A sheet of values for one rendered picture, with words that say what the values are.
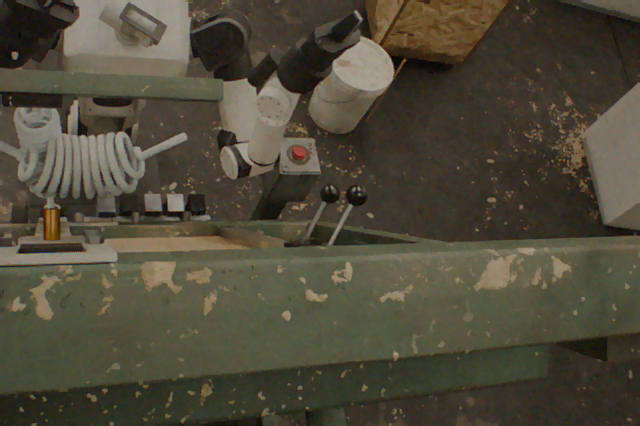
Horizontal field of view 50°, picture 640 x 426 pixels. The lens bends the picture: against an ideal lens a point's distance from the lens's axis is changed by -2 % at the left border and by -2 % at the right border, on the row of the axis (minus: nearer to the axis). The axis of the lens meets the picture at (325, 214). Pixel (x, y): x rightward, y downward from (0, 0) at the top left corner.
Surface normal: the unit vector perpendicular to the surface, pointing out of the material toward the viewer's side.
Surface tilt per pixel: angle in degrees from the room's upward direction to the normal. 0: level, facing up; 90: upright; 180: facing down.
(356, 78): 0
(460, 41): 90
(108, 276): 30
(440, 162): 0
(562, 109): 0
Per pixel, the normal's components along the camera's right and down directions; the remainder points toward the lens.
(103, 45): 0.36, -0.07
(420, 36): 0.11, 0.89
